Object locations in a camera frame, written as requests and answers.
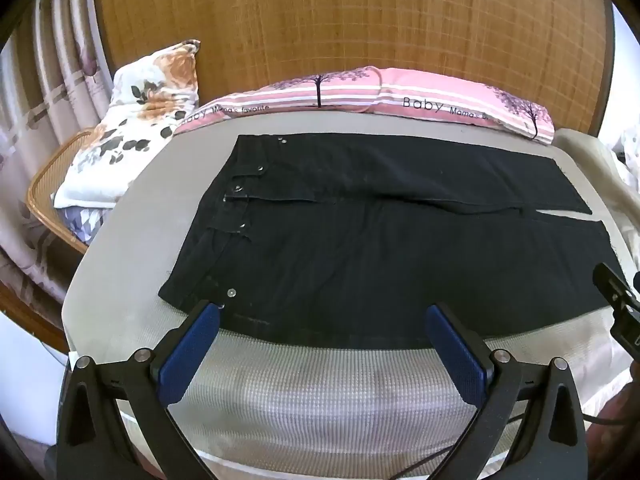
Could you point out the white floral pillow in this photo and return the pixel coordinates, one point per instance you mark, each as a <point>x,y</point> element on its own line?
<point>130,125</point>

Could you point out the pale floral curtain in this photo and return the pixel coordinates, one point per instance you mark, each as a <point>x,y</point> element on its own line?
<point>45,85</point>

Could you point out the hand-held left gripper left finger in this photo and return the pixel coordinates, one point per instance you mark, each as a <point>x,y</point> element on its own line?
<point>190,350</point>

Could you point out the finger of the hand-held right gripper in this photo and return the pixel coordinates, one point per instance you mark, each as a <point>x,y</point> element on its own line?
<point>611,282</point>

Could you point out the black pants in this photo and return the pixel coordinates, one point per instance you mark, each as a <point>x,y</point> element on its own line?
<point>350,260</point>

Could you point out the rattan chair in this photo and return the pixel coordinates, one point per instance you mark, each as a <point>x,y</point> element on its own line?
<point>47,175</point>

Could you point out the white patterned cloth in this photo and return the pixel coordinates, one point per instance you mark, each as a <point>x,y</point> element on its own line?
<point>630,145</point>

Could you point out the beige blanket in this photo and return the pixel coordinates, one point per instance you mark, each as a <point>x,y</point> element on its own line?
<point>590,170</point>

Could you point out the wooden headboard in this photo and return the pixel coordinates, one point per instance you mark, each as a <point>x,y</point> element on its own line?
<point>350,20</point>

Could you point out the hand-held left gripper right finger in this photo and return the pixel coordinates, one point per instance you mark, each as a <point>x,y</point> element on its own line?
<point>457,355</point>

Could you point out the grey mesh bed mat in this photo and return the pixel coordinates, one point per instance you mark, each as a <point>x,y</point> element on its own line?
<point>300,395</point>

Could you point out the brown wooden bed frame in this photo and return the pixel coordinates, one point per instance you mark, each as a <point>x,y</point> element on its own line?
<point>30,317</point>

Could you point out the pink striped tree-print pillow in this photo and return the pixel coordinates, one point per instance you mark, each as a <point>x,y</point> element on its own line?
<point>300,92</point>

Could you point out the grey geometric patterned cloth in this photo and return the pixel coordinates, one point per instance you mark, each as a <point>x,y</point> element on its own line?
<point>82,222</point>

